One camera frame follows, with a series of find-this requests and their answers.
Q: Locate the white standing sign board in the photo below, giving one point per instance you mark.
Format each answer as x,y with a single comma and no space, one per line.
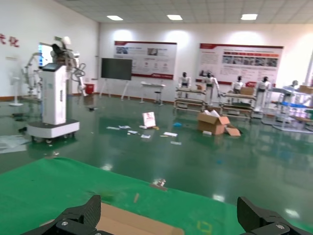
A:
149,118

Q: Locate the white desk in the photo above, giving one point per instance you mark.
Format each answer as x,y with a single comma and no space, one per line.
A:
152,85

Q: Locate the black round stool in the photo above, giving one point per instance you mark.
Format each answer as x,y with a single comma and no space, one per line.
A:
158,92

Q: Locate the empty open cardboard box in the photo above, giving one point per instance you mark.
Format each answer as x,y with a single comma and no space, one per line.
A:
134,222

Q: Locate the tall white kiosk robot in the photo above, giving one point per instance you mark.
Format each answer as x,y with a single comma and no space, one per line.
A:
55,98

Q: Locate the black screen on stand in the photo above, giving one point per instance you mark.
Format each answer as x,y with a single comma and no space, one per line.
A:
116,69

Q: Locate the red bin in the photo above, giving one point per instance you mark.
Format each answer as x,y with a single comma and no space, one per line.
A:
89,88

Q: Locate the white frame blue table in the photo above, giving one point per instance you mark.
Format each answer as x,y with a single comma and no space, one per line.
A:
293,104

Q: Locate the white humanoid robot with arms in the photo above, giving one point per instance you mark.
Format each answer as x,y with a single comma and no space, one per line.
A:
71,55

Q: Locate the small cardboard box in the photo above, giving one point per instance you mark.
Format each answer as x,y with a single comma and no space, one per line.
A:
247,91
200,87
306,89

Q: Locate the white pedestal fan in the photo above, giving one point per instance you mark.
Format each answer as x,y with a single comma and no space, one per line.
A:
15,80

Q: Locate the green table cloth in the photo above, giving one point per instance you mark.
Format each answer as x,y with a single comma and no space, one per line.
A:
49,181

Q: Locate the small wooden stick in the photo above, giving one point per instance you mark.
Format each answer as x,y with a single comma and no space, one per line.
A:
136,197

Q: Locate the white black humanoid robot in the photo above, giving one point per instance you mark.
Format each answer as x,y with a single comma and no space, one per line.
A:
262,90
294,84
209,85
184,82
238,85

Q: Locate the open cardboard box with papers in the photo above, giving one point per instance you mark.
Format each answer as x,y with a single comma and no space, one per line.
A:
210,124

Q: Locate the ceiling light panel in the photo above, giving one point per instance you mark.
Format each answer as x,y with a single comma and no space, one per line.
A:
115,17
174,17
249,16

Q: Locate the blue object on floor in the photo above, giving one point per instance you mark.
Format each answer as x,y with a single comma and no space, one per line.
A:
177,124

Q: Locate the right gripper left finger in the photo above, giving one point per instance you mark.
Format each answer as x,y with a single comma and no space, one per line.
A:
78,220

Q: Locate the white pipe rack table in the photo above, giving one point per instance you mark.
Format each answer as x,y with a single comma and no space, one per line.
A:
234,96
189,91

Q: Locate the large white floor sheet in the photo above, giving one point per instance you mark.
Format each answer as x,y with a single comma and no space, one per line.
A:
12,144

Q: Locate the white paper sheet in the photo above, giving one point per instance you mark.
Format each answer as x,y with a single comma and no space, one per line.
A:
176,143
124,126
113,127
145,136
170,134
132,132

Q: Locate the wide wall poster board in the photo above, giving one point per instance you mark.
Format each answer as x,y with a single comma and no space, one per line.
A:
249,61

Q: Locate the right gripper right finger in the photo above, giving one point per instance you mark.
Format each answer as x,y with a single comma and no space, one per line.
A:
259,222

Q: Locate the silver binder clip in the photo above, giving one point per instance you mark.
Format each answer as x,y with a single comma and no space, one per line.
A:
159,186

